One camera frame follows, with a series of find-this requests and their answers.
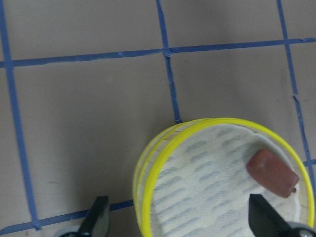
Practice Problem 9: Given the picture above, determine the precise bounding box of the yellow bamboo steamer top layer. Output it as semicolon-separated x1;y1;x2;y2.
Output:
147;118;315;237

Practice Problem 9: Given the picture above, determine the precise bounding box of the brown steamed bun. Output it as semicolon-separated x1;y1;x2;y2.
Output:
246;149;300;198

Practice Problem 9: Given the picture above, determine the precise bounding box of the yellow bamboo steamer bottom layer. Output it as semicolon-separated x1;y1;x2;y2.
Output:
132;118;208;237

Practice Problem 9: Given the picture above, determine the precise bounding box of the yellow bamboo steamer layer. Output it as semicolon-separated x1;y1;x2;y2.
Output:
132;118;208;237
147;118;315;237

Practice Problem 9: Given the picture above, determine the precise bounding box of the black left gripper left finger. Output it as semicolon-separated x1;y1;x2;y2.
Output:
78;196;110;237

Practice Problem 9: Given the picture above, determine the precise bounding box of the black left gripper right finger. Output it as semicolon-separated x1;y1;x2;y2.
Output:
248;194;300;237

